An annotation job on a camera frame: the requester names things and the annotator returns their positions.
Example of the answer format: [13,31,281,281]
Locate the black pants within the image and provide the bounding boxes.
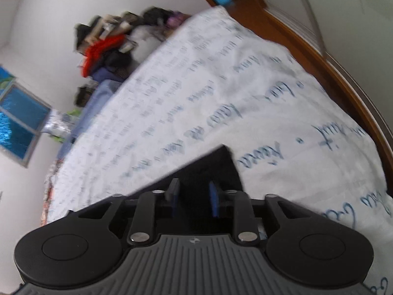
[121,146,243,225]

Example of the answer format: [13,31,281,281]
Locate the colourful patterned cloth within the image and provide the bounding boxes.
[41,159,64,226]

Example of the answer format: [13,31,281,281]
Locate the white floral pillow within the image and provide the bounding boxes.
[41,109,77,143]

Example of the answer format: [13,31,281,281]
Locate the dark bag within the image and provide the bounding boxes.
[74,81,98,108]

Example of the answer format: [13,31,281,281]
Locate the white bedspread with blue writing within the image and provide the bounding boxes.
[48,7,392,294]

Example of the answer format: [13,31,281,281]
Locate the window with blue glass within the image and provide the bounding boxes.
[0,67,51,168]

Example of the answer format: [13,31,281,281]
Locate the red knitted garment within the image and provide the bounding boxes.
[81,34,126,78]

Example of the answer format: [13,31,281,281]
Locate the pile of clothes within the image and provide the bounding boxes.
[75,7,191,83]

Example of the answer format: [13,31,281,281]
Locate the white wardrobe door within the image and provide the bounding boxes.
[265,0,392,125]

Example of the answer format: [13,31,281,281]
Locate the wooden door frame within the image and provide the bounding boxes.
[226,0,392,192]

